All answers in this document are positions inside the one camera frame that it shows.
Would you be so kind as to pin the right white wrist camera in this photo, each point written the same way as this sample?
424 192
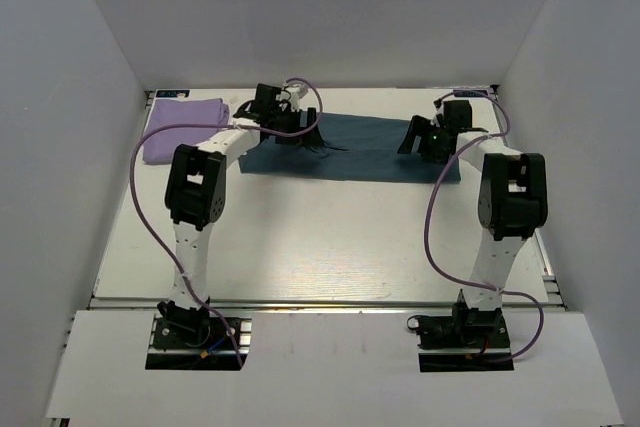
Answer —
438 119

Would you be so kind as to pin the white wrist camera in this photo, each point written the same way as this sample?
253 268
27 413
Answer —
438 119
292 95

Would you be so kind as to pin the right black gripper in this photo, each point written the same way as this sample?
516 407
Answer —
418 127

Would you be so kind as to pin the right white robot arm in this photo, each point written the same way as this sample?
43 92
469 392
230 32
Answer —
512 201

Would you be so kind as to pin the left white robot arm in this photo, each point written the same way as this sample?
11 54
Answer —
196 190

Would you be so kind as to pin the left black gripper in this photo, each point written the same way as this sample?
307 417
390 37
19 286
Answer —
310 138

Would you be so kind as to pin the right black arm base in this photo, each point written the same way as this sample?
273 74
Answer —
466 340

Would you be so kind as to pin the blue table sticker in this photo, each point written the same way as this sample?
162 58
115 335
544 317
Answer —
472 93
172 93

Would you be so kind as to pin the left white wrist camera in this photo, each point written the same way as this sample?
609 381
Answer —
292 95

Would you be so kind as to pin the dark teal t-shirt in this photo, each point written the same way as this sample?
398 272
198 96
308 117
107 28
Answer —
356 148

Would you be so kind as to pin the left blue table sticker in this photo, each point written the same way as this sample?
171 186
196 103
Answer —
172 93

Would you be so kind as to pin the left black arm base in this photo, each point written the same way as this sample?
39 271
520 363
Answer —
195 339

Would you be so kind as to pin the right blue table sticker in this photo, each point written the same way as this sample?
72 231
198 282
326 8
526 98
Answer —
472 93

